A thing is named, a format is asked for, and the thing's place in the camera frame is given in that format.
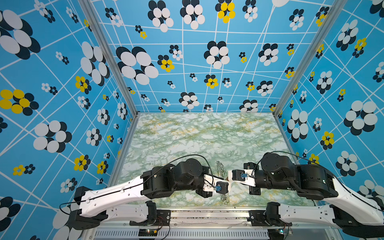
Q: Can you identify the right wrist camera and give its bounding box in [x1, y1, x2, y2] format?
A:
[228, 170, 256, 187]

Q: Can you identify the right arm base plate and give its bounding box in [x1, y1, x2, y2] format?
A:
[247, 210, 292, 227]

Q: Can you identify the aluminium corner post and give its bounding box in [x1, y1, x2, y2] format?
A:
[79, 0, 138, 119]
[273, 0, 347, 119]

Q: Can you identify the left aluminium corner post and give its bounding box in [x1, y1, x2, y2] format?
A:
[79, 0, 138, 119]

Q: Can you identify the right aluminium corner post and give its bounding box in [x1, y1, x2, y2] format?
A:
[273, 0, 347, 119]

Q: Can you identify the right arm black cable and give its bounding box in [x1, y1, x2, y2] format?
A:
[250, 150, 384, 211]

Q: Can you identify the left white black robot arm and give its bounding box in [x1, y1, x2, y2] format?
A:
[68, 158, 231, 231]

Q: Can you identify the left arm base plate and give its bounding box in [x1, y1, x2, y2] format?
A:
[129, 210, 172, 227]

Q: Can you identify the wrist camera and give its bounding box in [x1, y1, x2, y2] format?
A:
[228, 170, 256, 187]
[203, 175, 231, 195]

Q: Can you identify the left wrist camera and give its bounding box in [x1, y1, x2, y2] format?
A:
[203, 175, 231, 195]

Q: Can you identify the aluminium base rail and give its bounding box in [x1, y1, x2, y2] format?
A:
[81, 207, 342, 240]

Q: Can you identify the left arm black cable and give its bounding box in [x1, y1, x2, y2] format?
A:
[59, 154, 215, 215]

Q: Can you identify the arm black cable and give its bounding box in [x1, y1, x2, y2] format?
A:
[250, 150, 384, 211]
[59, 154, 215, 215]

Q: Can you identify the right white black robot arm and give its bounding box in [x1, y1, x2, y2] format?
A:
[230, 153, 384, 239]

